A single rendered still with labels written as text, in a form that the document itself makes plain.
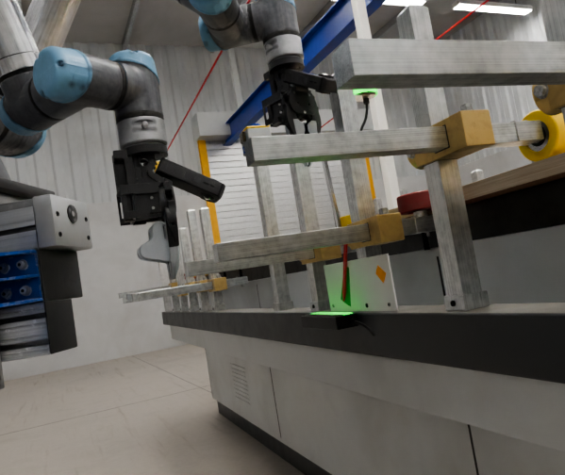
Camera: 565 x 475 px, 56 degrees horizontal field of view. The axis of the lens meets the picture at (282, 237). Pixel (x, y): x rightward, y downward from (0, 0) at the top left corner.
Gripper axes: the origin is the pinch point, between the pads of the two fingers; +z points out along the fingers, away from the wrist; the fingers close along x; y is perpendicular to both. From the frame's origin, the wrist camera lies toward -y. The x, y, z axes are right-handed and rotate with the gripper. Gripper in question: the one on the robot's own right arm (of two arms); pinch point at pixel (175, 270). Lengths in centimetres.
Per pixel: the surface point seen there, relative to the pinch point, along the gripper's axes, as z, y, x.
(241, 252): -1.4, -10.8, 1.5
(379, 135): -12.6, -24.4, 26.5
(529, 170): -6, -52, 24
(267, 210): -15, -37, -53
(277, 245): -1.6, -17.2, 1.5
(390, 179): -35, -133, -134
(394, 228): -1.5, -38.3, 5.1
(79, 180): -194, -12, -775
